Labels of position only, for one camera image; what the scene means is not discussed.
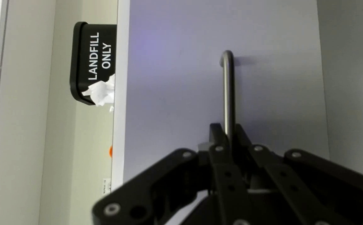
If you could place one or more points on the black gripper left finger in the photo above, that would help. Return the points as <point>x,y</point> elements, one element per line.
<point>226,199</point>

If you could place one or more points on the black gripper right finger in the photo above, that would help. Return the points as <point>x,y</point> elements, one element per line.
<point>275,187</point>

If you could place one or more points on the metal drawer handle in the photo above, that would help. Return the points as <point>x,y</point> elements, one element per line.
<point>226,62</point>

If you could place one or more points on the white drawer front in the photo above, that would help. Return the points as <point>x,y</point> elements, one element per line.
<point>185,64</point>

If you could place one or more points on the orange blue marker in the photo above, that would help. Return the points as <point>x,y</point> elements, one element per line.
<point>110,151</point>

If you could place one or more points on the crumpled white paper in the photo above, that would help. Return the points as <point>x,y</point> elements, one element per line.
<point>102,92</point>

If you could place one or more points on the black landfill bin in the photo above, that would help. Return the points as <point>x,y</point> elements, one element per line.
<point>92,56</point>

